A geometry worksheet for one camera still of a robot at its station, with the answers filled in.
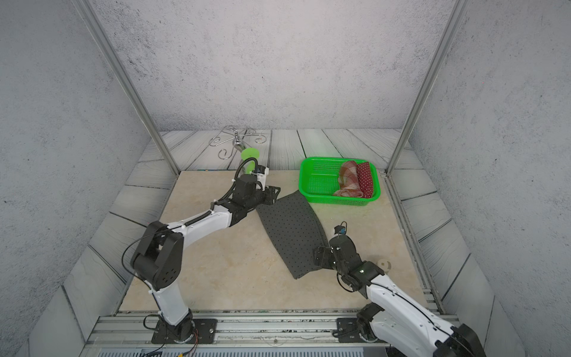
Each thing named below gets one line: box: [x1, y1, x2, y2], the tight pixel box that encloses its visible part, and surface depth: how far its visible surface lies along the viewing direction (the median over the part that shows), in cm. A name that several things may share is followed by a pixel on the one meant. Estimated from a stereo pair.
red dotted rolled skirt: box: [356, 161, 374, 199], surface depth 108 cm
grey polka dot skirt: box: [256, 189, 331, 280], surface depth 96 cm
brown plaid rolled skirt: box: [333, 160, 364, 198], surface depth 104 cm
